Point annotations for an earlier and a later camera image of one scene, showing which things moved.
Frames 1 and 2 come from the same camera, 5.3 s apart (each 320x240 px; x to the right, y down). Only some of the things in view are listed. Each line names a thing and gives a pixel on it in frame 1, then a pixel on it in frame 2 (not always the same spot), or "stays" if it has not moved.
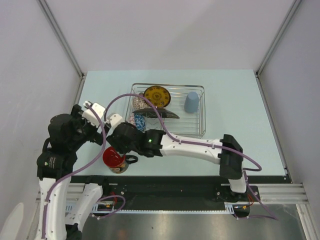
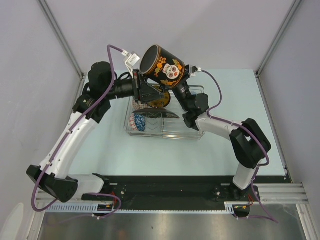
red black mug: (116, 162) -> (165, 67)
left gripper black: (95, 136) -> (143, 92)
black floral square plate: (150, 113) stays
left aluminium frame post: (62, 38) stays
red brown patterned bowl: (139, 103) stays
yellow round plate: (158, 96) stays
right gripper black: (118, 145) -> (177, 86)
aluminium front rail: (273, 193) stays
